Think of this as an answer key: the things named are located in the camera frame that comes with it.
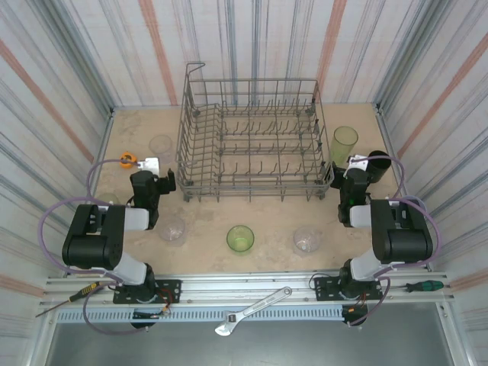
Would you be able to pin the yellow black screwdriver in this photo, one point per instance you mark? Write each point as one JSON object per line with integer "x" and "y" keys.
{"x": 85, "y": 290}

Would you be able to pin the short green leaf-pattern cup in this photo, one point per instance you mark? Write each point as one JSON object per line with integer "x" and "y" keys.
{"x": 240, "y": 239}

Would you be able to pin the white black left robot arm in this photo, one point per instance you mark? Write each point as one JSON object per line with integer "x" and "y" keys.
{"x": 91, "y": 248}

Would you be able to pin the orange tape measure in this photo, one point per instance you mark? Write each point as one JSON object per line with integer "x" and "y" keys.
{"x": 127, "y": 160}

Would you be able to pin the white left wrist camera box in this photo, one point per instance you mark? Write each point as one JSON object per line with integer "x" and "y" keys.
{"x": 150, "y": 164}

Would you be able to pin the black orange power connector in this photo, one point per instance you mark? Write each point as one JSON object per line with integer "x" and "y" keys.
{"x": 352, "y": 310}
{"x": 148, "y": 315}

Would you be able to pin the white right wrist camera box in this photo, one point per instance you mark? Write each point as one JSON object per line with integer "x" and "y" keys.
{"x": 356, "y": 162}

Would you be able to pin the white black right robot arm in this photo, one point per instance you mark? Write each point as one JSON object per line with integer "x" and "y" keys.
{"x": 404, "y": 244}

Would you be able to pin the silver adjustable wrench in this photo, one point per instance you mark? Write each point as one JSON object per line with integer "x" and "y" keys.
{"x": 259, "y": 305}

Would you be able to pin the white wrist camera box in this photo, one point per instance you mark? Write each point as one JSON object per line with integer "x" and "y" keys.
{"x": 356, "y": 162}
{"x": 150, "y": 164}

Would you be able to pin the clear faceted plastic cup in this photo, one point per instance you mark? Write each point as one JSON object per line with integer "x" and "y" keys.
{"x": 160, "y": 146}
{"x": 172, "y": 228}
{"x": 307, "y": 239}

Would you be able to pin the tall green leaf-pattern cup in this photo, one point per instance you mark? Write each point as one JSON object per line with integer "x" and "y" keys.
{"x": 343, "y": 143}

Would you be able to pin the green black screwdriver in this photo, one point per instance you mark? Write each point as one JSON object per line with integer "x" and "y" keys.
{"x": 429, "y": 284}

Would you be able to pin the aluminium mounting rail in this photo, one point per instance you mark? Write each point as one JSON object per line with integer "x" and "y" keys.
{"x": 236, "y": 286}

